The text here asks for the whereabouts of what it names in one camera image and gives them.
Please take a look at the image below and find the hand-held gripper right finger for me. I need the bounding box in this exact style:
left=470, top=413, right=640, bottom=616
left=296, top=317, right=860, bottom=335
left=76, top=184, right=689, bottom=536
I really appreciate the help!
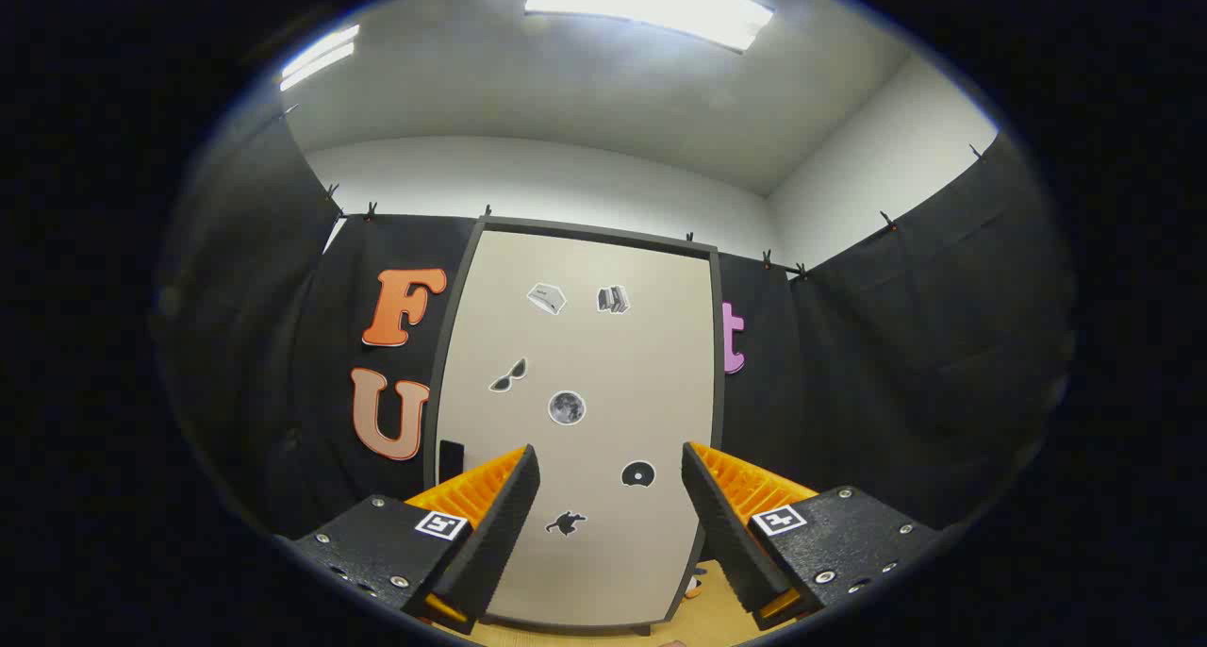
left=681, top=441, right=944, bottom=631

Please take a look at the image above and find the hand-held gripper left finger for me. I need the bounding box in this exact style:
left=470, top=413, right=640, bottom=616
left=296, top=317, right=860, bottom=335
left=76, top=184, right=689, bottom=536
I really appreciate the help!
left=276, top=444, right=542, bottom=637

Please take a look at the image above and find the dark grey shoe cabinet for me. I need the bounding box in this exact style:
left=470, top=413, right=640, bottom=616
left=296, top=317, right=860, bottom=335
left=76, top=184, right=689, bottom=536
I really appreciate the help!
left=422, top=216, right=725, bottom=637

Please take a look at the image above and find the beige shoe cabinet door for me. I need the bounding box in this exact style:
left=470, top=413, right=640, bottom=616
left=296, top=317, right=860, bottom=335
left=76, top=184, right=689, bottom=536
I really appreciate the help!
left=436, top=230, right=713, bottom=626

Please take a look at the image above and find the black backdrop cloth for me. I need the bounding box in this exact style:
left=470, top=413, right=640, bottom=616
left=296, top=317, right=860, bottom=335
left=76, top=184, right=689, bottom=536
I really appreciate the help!
left=156, top=109, right=1076, bottom=544

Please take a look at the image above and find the narrow ceiling light panel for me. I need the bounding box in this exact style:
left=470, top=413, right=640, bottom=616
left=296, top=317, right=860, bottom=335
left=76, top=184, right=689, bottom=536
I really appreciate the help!
left=279, top=25, right=361, bottom=91

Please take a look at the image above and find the large ceiling light panel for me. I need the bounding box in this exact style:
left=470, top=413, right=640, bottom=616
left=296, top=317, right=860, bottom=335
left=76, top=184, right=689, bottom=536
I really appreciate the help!
left=524, top=0, right=774, bottom=52

